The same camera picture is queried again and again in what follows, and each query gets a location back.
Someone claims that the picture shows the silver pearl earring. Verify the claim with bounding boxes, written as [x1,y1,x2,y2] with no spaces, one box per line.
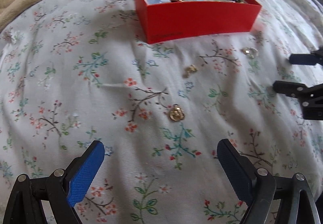
[241,47,259,58]

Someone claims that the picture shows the small gold charm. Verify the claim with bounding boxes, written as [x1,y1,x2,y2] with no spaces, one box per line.
[183,64,198,78]

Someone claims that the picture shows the gold round pendant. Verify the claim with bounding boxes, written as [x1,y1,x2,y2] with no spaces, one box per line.
[169,104,185,122]

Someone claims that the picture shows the red jewelry box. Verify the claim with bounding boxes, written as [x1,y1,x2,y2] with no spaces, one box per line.
[134,0,262,44]

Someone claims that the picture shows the floral bed sheet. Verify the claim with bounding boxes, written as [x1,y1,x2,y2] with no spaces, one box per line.
[1,0,322,223]

